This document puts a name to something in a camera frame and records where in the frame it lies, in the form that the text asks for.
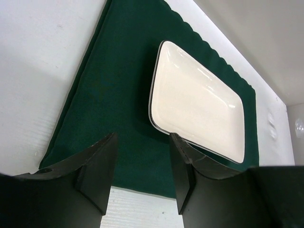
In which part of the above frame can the dark green cloth placemat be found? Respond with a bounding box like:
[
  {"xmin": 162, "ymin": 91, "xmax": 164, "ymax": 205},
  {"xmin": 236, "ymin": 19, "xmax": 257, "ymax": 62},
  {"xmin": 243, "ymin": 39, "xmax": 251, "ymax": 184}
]
[{"xmin": 39, "ymin": 0, "xmax": 259, "ymax": 198}]

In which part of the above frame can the white rectangular plate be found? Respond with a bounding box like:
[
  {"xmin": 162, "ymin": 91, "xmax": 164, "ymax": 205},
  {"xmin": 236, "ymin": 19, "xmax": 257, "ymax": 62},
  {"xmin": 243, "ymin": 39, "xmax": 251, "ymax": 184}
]
[{"xmin": 148, "ymin": 40, "xmax": 245, "ymax": 163}]

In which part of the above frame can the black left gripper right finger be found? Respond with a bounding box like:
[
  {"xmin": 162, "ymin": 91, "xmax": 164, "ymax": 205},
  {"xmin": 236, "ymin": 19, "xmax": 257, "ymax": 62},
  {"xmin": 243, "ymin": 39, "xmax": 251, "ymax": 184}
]
[{"xmin": 170, "ymin": 133, "xmax": 304, "ymax": 228}]

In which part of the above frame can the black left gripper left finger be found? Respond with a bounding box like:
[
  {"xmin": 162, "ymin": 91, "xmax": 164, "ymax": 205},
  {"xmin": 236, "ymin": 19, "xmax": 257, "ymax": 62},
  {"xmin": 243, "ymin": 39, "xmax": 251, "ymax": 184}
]
[{"xmin": 0, "ymin": 133, "xmax": 118, "ymax": 228}]

